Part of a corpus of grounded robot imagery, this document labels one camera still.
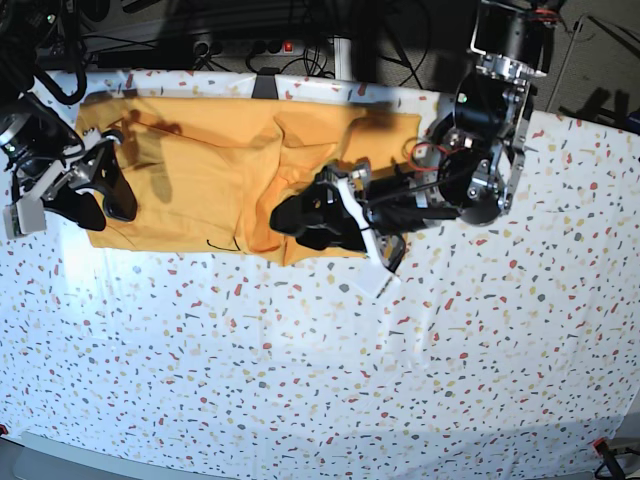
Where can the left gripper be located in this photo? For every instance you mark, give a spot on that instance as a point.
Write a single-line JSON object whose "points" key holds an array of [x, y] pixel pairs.
{"points": [[336, 213]]}

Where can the red black clamp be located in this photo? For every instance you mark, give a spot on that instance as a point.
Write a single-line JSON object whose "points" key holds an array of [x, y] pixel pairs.
{"points": [[609, 469]]}

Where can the white power strip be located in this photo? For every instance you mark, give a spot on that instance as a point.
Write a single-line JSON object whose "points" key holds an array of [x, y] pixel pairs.
{"points": [[246, 47]]}

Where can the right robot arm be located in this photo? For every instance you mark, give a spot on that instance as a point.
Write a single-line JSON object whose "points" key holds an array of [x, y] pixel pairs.
{"points": [[26, 26]]}

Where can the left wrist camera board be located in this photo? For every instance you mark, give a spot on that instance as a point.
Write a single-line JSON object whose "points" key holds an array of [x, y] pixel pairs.
{"points": [[375, 280]]}

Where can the yellow T-shirt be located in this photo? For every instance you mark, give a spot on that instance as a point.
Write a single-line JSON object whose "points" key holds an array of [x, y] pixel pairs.
{"points": [[207, 172]]}

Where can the white metal post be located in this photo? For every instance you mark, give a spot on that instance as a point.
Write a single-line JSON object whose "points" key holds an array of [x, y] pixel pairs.
{"points": [[342, 59]]}

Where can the terrazzo patterned table cloth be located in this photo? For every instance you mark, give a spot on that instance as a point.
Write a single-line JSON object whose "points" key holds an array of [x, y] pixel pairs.
{"points": [[504, 352]]}

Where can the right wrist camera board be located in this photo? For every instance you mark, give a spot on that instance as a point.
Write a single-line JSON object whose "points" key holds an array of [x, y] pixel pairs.
{"points": [[23, 218]]}

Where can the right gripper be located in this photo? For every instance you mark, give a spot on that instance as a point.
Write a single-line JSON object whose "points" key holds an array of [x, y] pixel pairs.
{"points": [[54, 165]]}

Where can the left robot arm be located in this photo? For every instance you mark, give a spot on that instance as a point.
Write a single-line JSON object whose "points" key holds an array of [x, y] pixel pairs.
{"points": [[467, 168]]}

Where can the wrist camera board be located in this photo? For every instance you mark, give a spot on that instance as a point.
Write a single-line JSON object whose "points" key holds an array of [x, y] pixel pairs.
{"points": [[375, 280], [23, 218]]}

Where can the black table clamp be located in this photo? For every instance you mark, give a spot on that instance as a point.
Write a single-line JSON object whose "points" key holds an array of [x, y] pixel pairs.
{"points": [[265, 87]]}

